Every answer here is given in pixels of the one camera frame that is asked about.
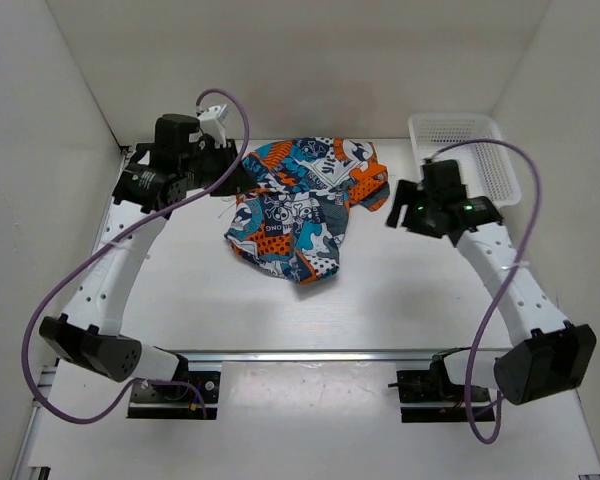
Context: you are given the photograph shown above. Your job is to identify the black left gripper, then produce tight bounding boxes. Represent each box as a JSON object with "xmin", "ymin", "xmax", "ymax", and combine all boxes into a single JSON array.
[{"xmin": 180, "ymin": 139, "xmax": 256, "ymax": 197}]

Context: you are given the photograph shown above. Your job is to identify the colourful patterned shorts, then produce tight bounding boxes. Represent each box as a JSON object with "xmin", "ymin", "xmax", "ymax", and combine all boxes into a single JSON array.
[{"xmin": 225, "ymin": 137, "xmax": 390, "ymax": 284}]

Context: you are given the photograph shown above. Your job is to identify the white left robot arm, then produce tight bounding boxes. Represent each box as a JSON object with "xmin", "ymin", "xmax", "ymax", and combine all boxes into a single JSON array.
[{"xmin": 34, "ymin": 134, "xmax": 239, "ymax": 400}]

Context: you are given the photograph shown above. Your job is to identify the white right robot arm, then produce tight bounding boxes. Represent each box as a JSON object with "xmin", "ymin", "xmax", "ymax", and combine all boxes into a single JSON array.
[{"xmin": 387, "ymin": 180, "xmax": 596, "ymax": 405}]

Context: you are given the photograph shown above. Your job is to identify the white plastic mesh basket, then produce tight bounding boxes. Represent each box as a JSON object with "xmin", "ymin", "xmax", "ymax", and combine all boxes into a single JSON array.
[{"xmin": 408, "ymin": 113, "xmax": 521, "ymax": 208}]

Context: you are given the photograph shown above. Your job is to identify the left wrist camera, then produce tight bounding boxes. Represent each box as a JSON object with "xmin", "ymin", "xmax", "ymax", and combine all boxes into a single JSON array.
[{"xmin": 154, "ymin": 104, "xmax": 229, "ymax": 153}]

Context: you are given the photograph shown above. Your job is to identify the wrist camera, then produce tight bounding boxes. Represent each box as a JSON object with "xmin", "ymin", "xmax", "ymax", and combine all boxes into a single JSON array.
[
  {"xmin": 154, "ymin": 104, "xmax": 229, "ymax": 153},
  {"xmin": 422, "ymin": 159, "xmax": 468, "ymax": 204}
]

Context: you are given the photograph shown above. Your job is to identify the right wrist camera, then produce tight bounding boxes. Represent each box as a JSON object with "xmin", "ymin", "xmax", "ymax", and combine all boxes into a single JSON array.
[{"xmin": 422, "ymin": 159, "xmax": 468, "ymax": 204}]

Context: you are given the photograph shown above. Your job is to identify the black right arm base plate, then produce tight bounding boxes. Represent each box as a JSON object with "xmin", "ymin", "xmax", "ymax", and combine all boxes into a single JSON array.
[{"xmin": 388, "ymin": 370, "xmax": 468, "ymax": 424}]

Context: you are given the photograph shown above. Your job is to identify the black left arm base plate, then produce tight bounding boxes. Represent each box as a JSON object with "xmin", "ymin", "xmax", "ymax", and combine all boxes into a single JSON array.
[{"xmin": 127, "ymin": 363, "xmax": 222, "ymax": 421}]

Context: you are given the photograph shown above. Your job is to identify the aluminium frame rail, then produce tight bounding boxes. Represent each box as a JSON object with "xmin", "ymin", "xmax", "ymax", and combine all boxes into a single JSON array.
[{"xmin": 9, "ymin": 144, "xmax": 600, "ymax": 480}]

